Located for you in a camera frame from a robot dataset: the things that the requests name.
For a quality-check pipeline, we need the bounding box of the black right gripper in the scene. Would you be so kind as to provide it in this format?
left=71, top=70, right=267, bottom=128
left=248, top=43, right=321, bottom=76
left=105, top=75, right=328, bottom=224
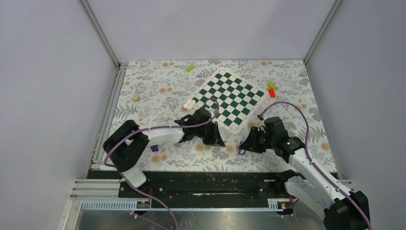
left=239, top=126, right=276, bottom=154

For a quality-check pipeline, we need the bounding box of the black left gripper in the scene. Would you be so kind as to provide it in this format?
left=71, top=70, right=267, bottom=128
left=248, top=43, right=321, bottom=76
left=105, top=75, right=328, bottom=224
left=195, top=121, right=225, bottom=147

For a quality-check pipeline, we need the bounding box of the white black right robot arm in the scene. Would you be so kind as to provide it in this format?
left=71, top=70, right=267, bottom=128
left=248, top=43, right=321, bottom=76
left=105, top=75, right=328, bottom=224
left=239, top=117, right=370, bottom=230

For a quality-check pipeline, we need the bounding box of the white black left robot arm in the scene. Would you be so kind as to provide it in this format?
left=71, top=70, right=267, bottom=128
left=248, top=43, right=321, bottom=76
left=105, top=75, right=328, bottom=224
left=102, top=108, right=225, bottom=197

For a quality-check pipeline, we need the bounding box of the white earbud charging case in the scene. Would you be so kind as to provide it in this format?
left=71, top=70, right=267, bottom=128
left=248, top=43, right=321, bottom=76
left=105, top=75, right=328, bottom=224
left=182, top=98, right=196, bottom=111

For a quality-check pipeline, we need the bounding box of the green white chessboard mat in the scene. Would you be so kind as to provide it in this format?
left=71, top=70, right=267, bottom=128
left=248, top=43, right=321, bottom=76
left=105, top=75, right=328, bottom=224
left=191, top=68, right=267, bottom=134

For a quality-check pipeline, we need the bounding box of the red block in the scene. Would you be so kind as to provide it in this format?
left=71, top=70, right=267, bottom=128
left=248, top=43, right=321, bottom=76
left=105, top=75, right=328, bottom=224
left=268, top=89, right=276, bottom=98

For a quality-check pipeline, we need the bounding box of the purple block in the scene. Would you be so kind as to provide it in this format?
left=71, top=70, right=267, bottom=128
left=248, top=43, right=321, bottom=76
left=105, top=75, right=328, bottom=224
left=150, top=145, right=159, bottom=152

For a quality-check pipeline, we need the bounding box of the lime green block right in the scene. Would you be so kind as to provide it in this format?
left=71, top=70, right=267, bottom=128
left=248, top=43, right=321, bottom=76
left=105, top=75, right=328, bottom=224
left=267, top=82, right=277, bottom=90

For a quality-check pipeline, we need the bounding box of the lime green block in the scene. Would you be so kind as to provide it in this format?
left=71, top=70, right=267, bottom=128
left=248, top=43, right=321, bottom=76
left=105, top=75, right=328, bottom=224
left=186, top=65, right=195, bottom=72
left=267, top=82, right=277, bottom=90

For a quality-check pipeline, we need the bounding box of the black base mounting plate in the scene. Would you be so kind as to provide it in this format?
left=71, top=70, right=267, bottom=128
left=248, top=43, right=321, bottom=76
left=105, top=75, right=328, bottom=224
left=118, top=171, right=340, bottom=209

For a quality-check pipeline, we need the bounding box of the lime green block far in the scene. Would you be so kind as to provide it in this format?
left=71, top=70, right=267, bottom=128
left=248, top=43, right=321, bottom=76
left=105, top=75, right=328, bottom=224
left=186, top=65, right=195, bottom=72

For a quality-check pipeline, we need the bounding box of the floral patterned table mat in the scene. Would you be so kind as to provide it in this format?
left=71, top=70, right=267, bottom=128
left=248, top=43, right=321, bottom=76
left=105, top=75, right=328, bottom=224
left=110, top=60, right=338, bottom=173

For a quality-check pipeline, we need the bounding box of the small wooden cube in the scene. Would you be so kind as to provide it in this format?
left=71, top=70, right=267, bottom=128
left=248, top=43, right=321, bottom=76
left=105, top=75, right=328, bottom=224
left=132, top=94, right=140, bottom=101

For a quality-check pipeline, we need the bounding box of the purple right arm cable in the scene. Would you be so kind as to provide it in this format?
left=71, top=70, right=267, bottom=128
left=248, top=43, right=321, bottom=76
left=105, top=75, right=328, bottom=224
left=257, top=101, right=372, bottom=230

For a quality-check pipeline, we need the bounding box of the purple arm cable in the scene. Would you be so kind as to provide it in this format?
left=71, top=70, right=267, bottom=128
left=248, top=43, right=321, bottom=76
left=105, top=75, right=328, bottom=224
left=257, top=101, right=372, bottom=230
left=103, top=98, right=220, bottom=230

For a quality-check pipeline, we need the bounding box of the white slotted cable duct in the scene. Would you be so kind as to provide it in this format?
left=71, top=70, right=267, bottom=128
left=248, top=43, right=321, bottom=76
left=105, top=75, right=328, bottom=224
left=81, top=199, right=288, bottom=212

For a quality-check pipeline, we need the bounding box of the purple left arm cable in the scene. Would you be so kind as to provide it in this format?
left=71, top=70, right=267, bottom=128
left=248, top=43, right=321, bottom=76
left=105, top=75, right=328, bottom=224
left=103, top=98, right=220, bottom=230

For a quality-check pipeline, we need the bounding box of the right aluminium frame post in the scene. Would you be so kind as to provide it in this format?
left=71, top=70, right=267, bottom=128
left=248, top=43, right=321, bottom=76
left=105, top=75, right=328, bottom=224
left=303, top=0, right=343, bottom=66

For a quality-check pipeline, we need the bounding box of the aluminium frame post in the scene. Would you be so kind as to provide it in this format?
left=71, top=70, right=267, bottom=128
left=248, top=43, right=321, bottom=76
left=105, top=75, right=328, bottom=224
left=303, top=0, right=343, bottom=66
left=79, top=0, right=121, bottom=69

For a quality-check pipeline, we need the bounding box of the left aluminium frame post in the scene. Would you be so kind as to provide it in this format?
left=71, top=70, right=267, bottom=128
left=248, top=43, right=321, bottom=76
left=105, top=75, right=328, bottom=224
left=79, top=0, right=121, bottom=69

